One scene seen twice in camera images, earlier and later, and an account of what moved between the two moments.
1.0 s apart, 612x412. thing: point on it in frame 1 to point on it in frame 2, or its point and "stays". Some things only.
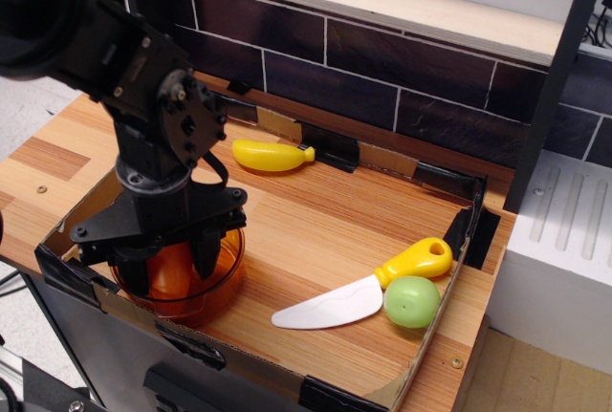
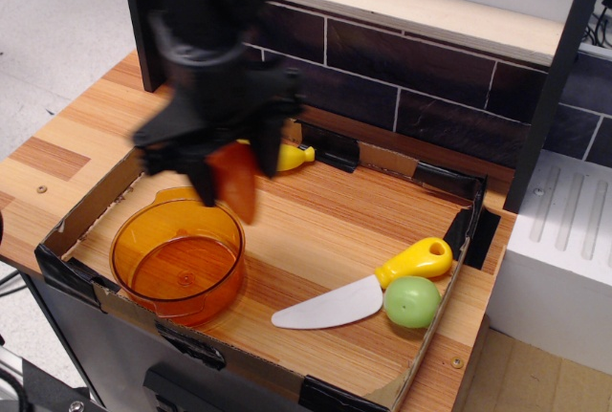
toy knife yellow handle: (425, 258) stays
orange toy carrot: (170, 271) to (235, 172)
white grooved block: (556, 288) stays
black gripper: (163, 207) to (217, 98)
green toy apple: (412, 301) stays
